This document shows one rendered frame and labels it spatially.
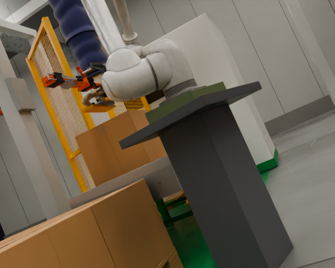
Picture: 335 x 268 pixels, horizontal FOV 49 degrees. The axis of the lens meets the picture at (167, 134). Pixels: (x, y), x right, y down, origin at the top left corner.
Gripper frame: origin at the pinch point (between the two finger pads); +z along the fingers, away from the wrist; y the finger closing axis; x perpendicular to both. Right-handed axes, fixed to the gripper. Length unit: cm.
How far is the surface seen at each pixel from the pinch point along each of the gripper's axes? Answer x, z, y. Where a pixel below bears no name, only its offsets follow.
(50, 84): -38.3, 2.8, 2.7
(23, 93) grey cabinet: 64, 91, -39
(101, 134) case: -5.1, 3.8, 33.8
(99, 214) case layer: -75, -16, 72
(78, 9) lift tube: 18, -6, -53
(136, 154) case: -5, -12, 54
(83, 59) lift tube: 15.7, 4.3, -20.2
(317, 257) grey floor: -55, -86, 122
